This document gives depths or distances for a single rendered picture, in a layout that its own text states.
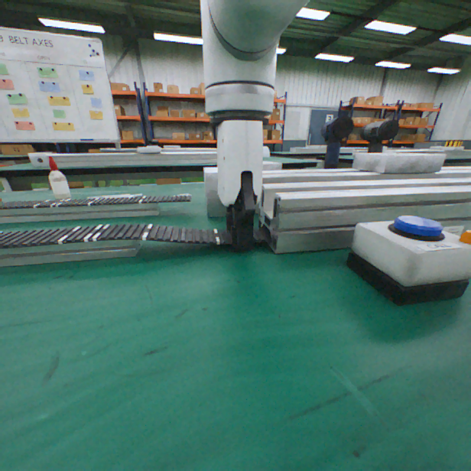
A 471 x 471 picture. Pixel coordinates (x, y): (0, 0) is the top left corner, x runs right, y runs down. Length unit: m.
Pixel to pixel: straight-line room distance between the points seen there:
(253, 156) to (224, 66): 0.09
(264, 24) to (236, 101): 0.07
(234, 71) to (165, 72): 10.83
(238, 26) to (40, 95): 3.23
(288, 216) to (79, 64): 3.17
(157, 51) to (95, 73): 8.12
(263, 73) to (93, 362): 0.30
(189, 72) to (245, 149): 10.91
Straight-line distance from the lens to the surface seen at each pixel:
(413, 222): 0.28
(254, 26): 0.23
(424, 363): 0.22
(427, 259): 0.25
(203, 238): 0.31
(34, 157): 2.04
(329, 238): 0.33
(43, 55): 3.43
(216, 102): 0.27
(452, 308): 0.30
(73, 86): 3.31
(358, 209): 0.34
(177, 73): 11.10
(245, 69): 0.27
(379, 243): 0.27
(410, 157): 0.65
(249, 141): 0.26
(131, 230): 0.33
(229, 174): 0.25
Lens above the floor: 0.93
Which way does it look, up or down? 24 degrees down
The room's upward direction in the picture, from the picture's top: straight up
